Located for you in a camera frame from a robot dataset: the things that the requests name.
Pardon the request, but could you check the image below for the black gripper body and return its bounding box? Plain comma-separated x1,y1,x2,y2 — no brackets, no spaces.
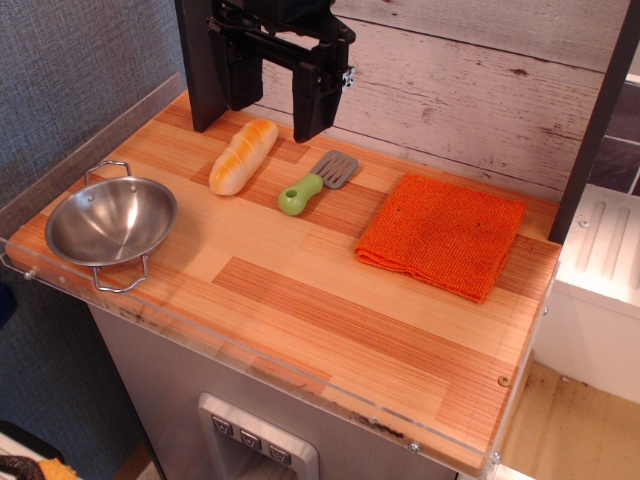
208,1,356,88

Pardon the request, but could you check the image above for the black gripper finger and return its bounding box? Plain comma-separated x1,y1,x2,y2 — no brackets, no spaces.
208,30,263,111
292,45,349,143

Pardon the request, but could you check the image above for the toy bread loaf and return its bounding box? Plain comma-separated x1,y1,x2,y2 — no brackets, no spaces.
209,118,279,196

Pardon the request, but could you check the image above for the orange knitted cloth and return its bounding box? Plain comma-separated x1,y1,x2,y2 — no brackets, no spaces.
354,174,526,303

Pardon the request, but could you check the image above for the grey toy fridge cabinet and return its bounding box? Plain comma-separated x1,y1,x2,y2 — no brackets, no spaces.
90,307,457,479

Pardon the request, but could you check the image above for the white toy sink unit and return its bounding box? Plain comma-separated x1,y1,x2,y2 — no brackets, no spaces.
530,74,640,406

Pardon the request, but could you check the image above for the silver dispenser panel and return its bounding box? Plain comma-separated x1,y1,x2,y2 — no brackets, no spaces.
198,393,320,479

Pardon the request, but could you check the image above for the clear acrylic table guard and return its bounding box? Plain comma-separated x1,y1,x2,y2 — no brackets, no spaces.
5,234,559,478

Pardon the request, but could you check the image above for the orange black object corner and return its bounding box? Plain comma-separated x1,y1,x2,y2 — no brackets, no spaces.
1,455,79,480

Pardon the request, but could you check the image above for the dark left shelf post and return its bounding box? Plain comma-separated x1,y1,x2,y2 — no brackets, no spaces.
174,0,228,132

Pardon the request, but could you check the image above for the dark shelf post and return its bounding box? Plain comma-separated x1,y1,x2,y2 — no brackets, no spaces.
548,0,639,244
174,0,228,132

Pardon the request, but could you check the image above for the green handled toy spatula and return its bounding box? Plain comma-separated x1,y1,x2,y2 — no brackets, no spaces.
278,150,359,216

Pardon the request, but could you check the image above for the steel bowl with handles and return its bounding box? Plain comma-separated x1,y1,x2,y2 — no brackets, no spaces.
45,160,178,294

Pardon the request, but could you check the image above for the dark right shelf post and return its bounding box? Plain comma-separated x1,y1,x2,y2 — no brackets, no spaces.
548,0,639,244

